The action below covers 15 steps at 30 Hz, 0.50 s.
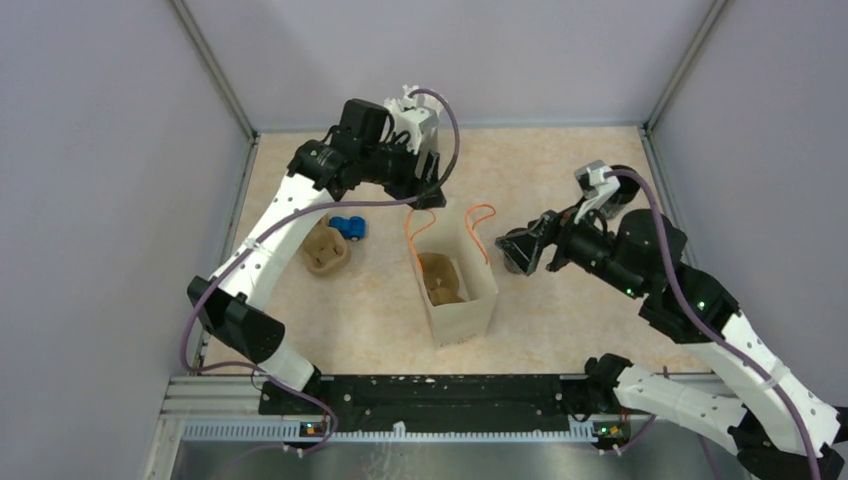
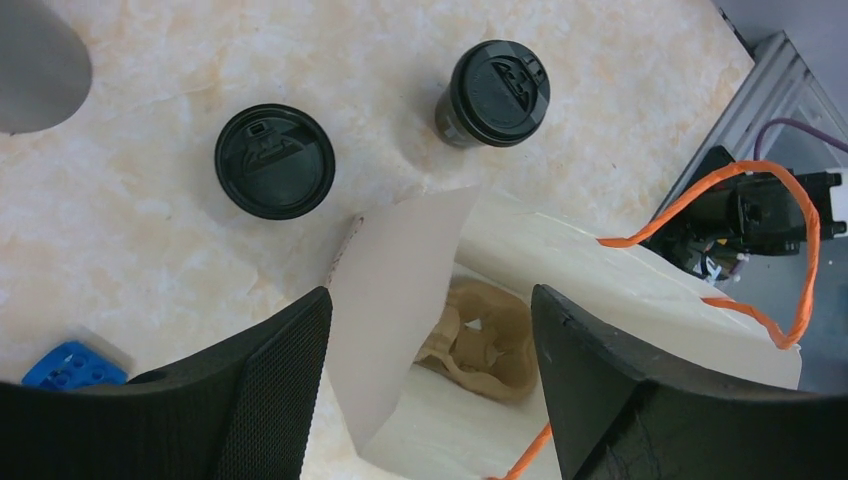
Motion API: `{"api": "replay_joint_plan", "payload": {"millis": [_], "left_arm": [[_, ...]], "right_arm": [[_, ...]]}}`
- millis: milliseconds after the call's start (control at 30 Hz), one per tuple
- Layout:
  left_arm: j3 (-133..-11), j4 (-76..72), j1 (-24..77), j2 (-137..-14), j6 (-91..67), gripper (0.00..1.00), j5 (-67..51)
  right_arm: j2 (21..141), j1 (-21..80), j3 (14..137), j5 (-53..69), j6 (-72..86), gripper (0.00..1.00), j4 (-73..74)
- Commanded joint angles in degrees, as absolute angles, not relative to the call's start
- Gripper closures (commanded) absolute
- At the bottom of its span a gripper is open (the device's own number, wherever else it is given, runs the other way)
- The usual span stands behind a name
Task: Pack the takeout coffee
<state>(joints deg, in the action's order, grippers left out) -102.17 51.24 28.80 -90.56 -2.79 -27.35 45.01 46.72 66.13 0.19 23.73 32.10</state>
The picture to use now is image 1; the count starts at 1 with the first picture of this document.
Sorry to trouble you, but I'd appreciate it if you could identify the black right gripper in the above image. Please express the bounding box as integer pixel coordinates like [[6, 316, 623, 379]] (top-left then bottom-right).
[[495, 193, 645, 299]]

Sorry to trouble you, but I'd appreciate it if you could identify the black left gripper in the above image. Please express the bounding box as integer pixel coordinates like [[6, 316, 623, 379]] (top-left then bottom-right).
[[361, 132, 447, 210]]

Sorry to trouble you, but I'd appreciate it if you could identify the teddy bear paper bag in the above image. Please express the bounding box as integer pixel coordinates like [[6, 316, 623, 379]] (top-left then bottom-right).
[[404, 203, 499, 347]]

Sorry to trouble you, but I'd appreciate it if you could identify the single brown pulp carrier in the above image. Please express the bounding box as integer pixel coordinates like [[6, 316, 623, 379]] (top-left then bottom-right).
[[417, 252, 467, 307]]

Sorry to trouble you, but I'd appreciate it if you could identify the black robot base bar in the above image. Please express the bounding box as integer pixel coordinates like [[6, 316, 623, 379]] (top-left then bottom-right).
[[258, 374, 632, 434]]

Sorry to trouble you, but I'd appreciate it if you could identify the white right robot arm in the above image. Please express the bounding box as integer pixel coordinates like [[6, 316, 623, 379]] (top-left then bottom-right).
[[496, 209, 847, 479]]

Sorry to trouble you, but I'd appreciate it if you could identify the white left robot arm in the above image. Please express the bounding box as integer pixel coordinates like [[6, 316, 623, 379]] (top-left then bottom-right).
[[187, 88, 452, 414]]

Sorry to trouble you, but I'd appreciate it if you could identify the blue toy car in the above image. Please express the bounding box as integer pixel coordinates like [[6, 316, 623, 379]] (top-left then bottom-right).
[[328, 216, 367, 241]]

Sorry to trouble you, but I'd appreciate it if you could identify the white wrapped straws bundle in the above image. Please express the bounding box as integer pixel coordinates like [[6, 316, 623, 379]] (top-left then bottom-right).
[[383, 84, 442, 111]]

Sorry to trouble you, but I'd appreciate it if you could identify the brown pulp cup carrier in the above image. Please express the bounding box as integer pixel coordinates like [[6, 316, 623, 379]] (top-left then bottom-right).
[[299, 221, 351, 277]]

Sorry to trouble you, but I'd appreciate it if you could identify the black paper cup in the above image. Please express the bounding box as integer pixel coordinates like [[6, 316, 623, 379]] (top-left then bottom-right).
[[599, 176, 641, 220]]

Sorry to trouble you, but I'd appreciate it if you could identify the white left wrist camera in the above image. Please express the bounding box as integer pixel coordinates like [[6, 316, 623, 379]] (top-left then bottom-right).
[[386, 107, 443, 153]]

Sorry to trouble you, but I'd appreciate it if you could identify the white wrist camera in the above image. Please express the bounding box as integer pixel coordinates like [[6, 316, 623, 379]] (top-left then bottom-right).
[[573, 160, 620, 224], [386, 107, 443, 153]]

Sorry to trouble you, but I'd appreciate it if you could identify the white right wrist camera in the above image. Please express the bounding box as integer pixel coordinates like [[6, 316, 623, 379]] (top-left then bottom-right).
[[573, 160, 620, 224]]

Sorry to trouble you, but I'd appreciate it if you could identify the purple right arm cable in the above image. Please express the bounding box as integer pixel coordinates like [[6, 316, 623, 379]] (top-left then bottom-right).
[[606, 168, 826, 480]]

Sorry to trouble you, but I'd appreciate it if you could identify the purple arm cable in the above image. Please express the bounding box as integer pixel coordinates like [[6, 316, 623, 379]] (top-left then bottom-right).
[[178, 87, 462, 458], [606, 168, 826, 480]]

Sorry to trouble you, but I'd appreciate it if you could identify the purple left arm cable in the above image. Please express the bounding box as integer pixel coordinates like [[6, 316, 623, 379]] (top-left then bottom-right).
[[178, 87, 462, 458]]

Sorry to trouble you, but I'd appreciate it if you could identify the aluminium frame rail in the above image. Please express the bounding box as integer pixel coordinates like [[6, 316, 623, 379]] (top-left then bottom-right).
[[142, 0, 261, 480]]

